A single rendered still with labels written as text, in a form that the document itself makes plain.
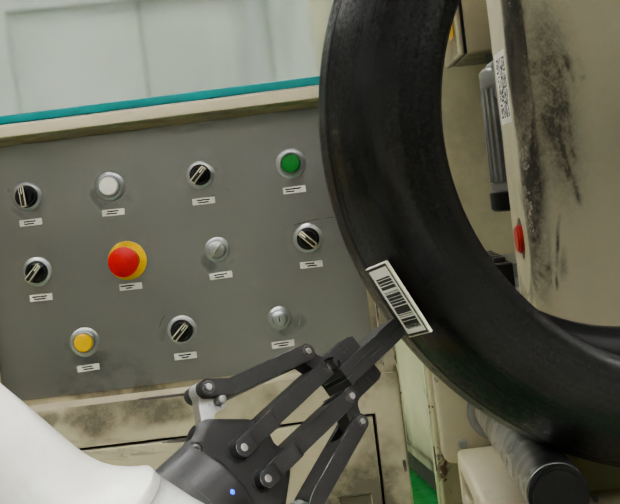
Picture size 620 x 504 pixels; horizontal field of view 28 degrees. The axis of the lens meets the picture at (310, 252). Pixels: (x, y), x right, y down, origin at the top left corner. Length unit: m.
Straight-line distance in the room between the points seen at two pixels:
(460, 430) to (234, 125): 0.58
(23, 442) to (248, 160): 1.10
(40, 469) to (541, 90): 0.82
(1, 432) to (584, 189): 0.82
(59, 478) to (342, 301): 1.10
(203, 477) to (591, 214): 0.62
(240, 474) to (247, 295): 0.85
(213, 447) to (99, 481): 0.24
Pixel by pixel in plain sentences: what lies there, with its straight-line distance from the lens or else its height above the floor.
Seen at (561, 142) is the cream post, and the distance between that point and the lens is 1.28.
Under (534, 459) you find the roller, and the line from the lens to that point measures 0.96.
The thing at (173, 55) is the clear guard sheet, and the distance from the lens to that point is 1.65.
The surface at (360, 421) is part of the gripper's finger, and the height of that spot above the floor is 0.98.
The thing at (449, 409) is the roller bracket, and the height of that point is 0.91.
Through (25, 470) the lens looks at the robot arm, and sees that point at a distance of 0.58.
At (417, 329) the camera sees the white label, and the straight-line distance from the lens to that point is 0.91.
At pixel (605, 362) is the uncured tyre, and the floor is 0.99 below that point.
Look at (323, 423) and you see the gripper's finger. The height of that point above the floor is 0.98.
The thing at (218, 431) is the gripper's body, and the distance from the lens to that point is 0.82.
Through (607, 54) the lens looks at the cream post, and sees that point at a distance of 1.30.
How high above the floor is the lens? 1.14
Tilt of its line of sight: 3 degrees down
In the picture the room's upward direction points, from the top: 7 degrees counter-clockwise
